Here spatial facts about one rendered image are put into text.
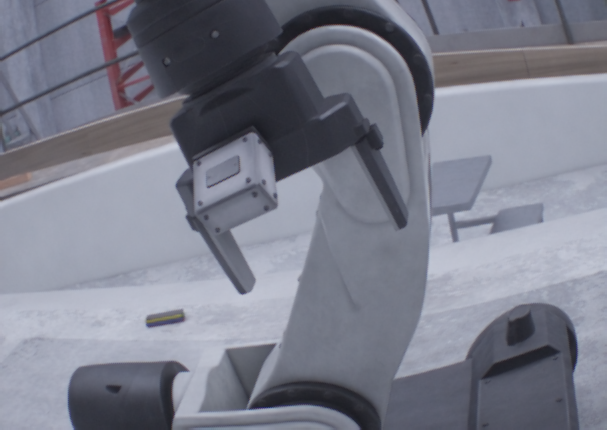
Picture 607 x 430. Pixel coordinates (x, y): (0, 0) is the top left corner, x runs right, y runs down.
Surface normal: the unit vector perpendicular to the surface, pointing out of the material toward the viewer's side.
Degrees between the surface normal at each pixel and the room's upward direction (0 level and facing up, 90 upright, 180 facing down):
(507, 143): 90
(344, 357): 90
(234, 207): 119
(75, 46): 90
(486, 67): 90
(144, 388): 25
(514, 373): 0
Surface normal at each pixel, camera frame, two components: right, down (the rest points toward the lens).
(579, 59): -0.28, 0.36
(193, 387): -0.30, -0.71
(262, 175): 0.88, -0.39
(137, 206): -0.02, 0.31
